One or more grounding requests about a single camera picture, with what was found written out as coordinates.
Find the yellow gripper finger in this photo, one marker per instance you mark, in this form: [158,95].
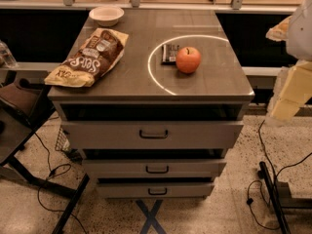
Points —
[293,89]

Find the brown chip bag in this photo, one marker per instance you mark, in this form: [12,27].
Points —
[98,55]

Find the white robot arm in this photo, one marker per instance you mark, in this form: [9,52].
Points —
[296,31]

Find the black metal stand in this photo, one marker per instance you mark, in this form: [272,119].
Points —
[281,198]

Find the red apple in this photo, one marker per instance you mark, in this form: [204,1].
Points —
[187,60]

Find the dark snack bar packet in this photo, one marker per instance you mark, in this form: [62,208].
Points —
[169,52]

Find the grey drawer cabinet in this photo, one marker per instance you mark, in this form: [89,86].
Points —
[141,88]

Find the bottom drawer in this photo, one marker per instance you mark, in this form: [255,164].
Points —
[156,190]

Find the drawer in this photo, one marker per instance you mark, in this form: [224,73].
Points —
[156,190]
[152,134]
[154,168]

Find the top drawer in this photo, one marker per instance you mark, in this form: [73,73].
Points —
[152,134]

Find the blue tape cross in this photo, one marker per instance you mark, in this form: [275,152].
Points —
[151,217]

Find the white bowl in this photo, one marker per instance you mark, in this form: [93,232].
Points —
[106,15]

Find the middle drawer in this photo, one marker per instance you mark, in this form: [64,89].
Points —
[154,168]

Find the dark side table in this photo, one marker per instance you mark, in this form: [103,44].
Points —
[25,108]

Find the clear plastic bottle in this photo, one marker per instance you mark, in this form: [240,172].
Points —
[7,56]

